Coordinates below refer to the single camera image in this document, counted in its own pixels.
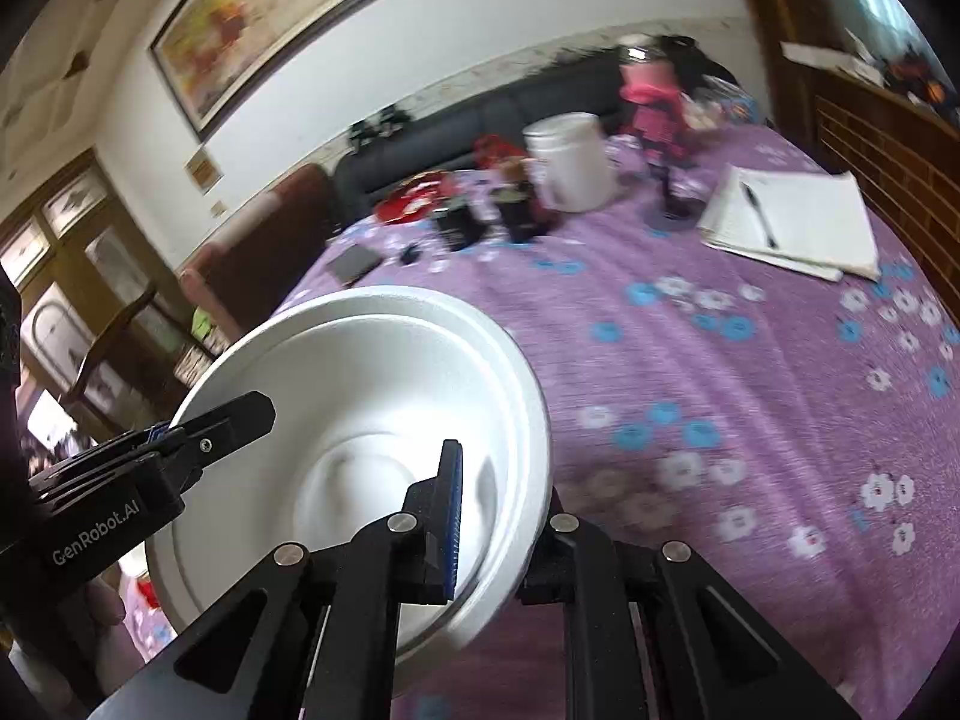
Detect dark glass jar with handle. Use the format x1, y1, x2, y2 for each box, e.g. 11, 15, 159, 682
431, 199, 485, 252

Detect pink bottle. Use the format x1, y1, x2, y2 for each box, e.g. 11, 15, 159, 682
617, 45, 698, 166

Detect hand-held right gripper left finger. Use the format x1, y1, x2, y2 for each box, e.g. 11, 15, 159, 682
90, 439, 466, 720

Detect dark jar with cork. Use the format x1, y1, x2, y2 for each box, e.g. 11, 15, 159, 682
491, 157, 557, 243

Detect black leather sofa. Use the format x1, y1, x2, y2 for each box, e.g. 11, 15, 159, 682
332, 45, 743, 222

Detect wooden glass-panel door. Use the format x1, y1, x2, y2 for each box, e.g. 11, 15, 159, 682
0, 150, 188, 466

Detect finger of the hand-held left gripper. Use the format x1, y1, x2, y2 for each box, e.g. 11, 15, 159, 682
161, 390, 277, 496
131, 424, 188, 451

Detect purple floral tablecloth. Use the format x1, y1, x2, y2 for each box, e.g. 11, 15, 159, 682
120, 124, 960, 720

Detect black stand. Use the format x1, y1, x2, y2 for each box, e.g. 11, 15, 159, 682
646, 139, 702, 222

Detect red plastic bag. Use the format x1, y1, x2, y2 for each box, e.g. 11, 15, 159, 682
474, 135, 526, 170

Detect white notebook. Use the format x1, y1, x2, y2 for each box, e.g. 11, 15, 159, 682
699, 163, 880, 282

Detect framed painting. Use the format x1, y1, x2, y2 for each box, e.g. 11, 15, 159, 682
150, 0, 460, 142

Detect brown sofa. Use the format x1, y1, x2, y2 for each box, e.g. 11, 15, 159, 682
178, 163, 338, 346

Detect black smartphone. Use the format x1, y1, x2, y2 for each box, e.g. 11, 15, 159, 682
328, 244, 383, 286

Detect wide-rimmed white bowl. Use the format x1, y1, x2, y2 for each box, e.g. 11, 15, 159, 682
145, 285, 552, 665

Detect black pen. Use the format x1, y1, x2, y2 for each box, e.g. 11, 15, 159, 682
741, 184, 779, 250

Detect wooden cabinet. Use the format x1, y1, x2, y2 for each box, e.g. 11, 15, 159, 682
720, 0, 960, 301

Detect white papers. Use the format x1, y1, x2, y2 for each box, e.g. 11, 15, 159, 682
780, 28, 886, 87

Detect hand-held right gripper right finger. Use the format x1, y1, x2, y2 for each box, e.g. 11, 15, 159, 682
517, 484, 863, 720

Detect dark wooden chair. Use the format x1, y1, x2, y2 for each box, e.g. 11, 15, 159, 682
58, 281, 226, 421

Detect small red plate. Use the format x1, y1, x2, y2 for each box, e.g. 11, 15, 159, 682
375, 172, 458, 224

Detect white jar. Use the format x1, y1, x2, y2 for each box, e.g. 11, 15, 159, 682
523, 112, 617, 213

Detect gold wall plaque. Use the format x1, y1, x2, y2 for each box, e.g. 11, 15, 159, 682
185, 146, 224, 196

